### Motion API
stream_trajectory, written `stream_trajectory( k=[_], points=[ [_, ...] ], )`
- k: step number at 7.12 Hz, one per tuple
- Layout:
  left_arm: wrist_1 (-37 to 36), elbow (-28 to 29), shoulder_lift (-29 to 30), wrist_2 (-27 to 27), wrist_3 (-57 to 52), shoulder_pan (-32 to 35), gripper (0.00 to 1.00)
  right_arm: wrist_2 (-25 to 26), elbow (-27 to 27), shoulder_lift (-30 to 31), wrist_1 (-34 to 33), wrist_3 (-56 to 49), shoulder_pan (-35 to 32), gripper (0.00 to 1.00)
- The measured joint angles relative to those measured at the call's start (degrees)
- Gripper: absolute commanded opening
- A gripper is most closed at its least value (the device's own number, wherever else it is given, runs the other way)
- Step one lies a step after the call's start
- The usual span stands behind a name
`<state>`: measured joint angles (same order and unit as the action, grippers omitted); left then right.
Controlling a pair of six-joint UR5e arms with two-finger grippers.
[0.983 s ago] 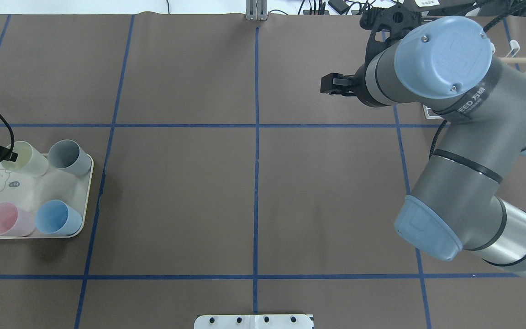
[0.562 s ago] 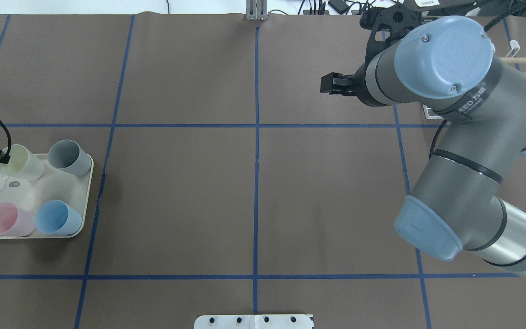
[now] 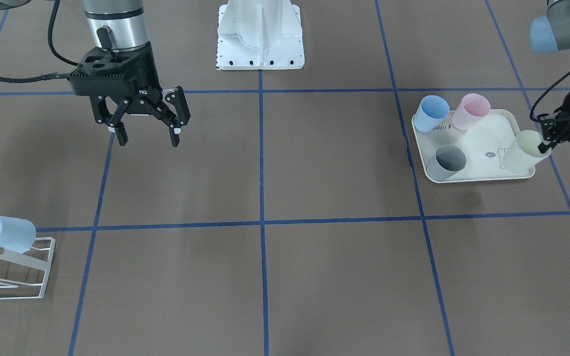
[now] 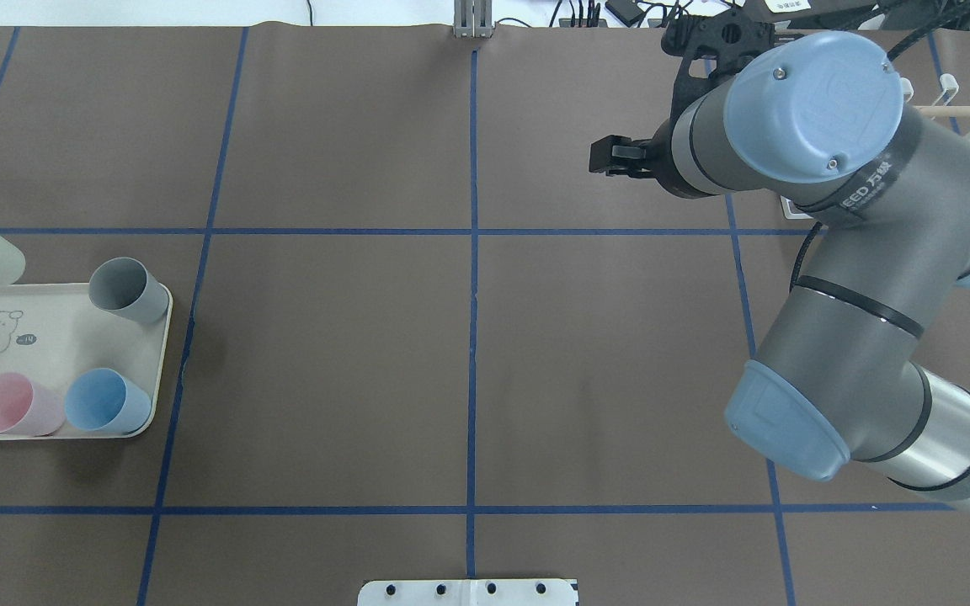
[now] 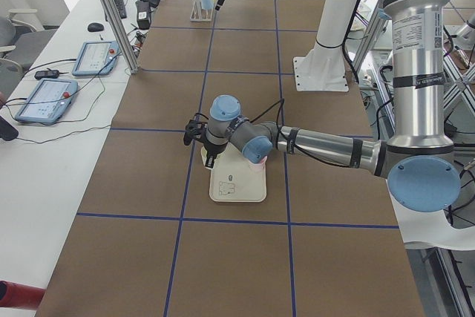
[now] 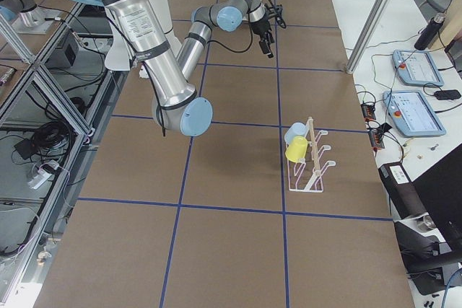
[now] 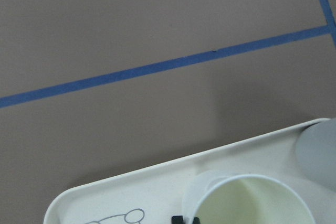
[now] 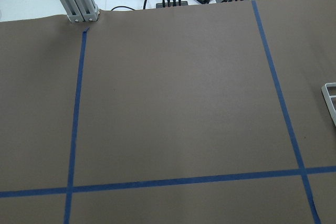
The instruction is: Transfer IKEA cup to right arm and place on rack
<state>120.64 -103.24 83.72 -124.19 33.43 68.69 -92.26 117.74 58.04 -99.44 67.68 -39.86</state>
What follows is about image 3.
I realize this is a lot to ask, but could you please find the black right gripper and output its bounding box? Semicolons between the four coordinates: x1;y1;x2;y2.
69;42;191;148

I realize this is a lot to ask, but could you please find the pale green cup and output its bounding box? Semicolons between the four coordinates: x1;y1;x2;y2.
501;130;552;175

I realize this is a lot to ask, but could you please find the pink cup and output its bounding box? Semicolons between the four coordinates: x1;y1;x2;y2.
451;93;491;131

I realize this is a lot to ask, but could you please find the light blue cup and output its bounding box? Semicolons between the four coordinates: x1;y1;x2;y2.
0;216;37;253

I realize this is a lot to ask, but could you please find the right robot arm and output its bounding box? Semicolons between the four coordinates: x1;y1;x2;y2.
0;0;190;147

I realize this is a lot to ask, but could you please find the grey cup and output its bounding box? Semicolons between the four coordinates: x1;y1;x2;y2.
426;144;467;182

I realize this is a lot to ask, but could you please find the cream plastic tray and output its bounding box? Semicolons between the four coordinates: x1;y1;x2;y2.
412;110;535;184

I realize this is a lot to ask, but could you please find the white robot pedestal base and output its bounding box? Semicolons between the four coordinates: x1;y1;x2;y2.
216;0;305;71

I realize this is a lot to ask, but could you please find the white wire cup rack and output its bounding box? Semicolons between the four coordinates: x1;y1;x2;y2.
0;237;56;301

